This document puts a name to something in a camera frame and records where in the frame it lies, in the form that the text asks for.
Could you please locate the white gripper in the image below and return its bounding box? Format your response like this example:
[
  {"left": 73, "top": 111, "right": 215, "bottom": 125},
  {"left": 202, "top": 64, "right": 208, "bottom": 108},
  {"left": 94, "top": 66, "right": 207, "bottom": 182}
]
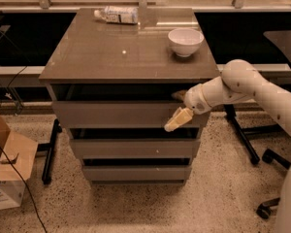
[{"left": 164, "top": 83, "right": 212, "bottom": 132}]

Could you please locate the grey top drawer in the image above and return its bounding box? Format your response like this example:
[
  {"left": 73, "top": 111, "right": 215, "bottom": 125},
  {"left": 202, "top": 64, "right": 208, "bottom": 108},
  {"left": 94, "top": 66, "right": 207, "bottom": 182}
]
[{"left": 51, "top": 100, "right": 211, "bottom": 129}]

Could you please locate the grey drawer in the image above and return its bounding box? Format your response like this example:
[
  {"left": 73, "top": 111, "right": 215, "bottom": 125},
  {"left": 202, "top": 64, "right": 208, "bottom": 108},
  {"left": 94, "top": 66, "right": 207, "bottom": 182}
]
[
  {"left": 70, "top": 139, "right": 200, "bottom": 159},
  {"left": 82, "top": 166, "right": 192, "bottom": 182},
  {"left": 51, "top": 100, "right": 211, "bottom": 129}
]

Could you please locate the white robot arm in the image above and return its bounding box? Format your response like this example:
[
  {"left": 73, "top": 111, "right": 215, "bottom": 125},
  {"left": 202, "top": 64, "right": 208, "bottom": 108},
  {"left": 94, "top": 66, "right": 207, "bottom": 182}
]
[{"left": 165, "top": 59, "right": 291, "bottom": 233}]

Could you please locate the grey drawer cabinet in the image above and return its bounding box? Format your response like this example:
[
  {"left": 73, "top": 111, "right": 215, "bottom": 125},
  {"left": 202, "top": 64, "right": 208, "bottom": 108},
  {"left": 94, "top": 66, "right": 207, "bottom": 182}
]
[{"left": 39, "top": 9, "right": 218, "bottom": 183}]

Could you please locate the grey bottom drawer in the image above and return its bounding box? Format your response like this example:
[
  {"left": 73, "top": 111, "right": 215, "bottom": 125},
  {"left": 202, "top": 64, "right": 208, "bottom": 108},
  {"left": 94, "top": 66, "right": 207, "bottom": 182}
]
[{"left": 82, "top": 166, "right": 192, "bottom": 182}]

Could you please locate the grey middle drawer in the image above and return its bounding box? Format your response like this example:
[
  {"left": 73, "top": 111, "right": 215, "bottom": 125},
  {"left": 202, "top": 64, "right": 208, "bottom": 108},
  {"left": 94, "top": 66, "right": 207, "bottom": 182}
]
[{"left": 70, "top": 139, "right": 200, "bottom": 159}]

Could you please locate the open cardboard box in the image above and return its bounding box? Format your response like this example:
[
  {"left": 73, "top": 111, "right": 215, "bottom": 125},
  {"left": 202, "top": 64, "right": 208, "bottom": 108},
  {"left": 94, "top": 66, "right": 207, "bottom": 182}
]
[{"left": 0, "top": 116, "right": 38, "bottom": 210}]

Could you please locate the black table leg right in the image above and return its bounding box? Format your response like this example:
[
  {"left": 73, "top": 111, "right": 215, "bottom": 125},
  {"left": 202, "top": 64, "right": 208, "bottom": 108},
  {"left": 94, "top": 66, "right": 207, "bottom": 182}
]
[{"left": 224, "top": 105, "right": 260, "bottom": 165}]

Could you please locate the black table leg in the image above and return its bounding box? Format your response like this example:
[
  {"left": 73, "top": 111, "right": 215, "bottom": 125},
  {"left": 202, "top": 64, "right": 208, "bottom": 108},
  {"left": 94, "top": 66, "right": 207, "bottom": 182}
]
[
  {"left": 224, "top": 105, "right": 260, "bottom": 165},
  {"left": 37, "top": 119, "right": 62, "bottom": 184}
]

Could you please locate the white ceramic bowl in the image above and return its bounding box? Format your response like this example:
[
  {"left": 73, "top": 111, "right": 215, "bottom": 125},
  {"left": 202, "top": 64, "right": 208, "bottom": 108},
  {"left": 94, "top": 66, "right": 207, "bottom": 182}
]
[{"left": 168, "top": 28, "right": 205, "bottom": 57}]

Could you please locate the plastic water bottle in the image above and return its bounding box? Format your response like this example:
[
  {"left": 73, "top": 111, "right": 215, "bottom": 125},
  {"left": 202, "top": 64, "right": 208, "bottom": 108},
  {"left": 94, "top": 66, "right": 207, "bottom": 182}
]
[{"left": 94, "top": 6, "right": 139, "bottom": 24}]

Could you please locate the black table leg left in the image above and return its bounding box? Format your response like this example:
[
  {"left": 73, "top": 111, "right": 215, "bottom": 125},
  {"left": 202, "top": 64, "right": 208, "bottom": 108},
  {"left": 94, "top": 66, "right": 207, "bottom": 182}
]
[{"left": 37, "top": 119, "right": 62, "bottom": 184}]

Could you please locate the black floor cable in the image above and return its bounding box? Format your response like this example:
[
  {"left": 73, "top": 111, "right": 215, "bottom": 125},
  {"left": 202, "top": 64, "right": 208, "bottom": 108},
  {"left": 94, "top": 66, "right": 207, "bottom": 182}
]
[{"left": 0, "top": 126, "right": 49, "bottom": 233}]

